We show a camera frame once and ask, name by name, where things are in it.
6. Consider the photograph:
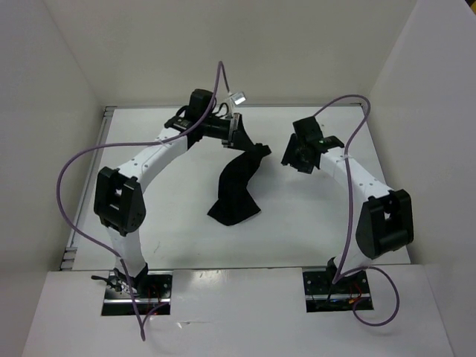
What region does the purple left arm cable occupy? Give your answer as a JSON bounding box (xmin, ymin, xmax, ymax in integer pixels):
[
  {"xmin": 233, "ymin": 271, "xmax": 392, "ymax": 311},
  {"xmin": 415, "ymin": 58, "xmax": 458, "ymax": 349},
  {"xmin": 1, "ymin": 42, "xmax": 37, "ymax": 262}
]
[{"xmin": 56, "ymin": 61, "xmax": 239, "ymax": 341}]

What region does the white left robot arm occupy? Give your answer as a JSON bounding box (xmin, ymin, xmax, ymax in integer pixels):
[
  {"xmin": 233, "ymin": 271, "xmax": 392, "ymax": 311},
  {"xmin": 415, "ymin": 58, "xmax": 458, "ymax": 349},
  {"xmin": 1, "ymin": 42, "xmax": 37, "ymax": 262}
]
[{"xmin": 94, "ymin": 89, "xmax": 270, "ymax": 298}]

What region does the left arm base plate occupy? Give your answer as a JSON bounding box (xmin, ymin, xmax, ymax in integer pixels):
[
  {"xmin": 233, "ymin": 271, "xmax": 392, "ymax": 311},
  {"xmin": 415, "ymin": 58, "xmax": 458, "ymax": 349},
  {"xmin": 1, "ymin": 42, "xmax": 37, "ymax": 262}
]
[{"xmin": 96, "ymin": 271, "xmax": 173, "ymax": 316}]

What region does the black skirt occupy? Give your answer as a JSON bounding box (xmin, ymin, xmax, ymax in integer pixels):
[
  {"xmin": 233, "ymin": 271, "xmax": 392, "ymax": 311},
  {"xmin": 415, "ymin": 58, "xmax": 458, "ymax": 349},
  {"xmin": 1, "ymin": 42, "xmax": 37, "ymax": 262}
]
[{"xmin": 208, "ymin": 144, "xmax": 271, "ymax": 226}]

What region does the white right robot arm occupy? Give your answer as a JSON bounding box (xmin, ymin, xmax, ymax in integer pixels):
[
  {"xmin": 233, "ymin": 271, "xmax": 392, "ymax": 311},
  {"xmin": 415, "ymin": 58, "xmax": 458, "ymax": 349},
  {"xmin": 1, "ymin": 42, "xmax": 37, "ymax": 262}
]
[{"xmin": 281, "ymin": 117, "xmax": 414, "ymax": 292}]

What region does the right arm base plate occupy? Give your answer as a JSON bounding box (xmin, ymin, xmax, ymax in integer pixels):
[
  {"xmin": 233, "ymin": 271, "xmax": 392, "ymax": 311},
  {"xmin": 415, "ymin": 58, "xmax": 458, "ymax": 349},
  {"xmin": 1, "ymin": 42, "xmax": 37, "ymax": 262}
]
[{"xmin": 302, "ymin": 267, "xmax": 373, "ymax": 312}]

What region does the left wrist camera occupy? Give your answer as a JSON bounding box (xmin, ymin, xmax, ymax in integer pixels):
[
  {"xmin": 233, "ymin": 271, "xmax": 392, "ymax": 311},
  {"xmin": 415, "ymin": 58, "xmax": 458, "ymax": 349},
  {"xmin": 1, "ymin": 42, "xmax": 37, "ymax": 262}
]
[{"xmin": 227, "ymin": 91, "xmax": 246, "ymax": 108}]

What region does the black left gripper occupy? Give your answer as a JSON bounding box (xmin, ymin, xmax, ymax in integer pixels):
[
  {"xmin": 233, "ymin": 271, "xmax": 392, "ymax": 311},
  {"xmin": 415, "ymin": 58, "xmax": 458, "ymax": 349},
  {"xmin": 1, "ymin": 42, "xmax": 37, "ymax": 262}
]
[{"xmin": 201, "ymin": 112, "xmax": 257, "ymax": 152}]

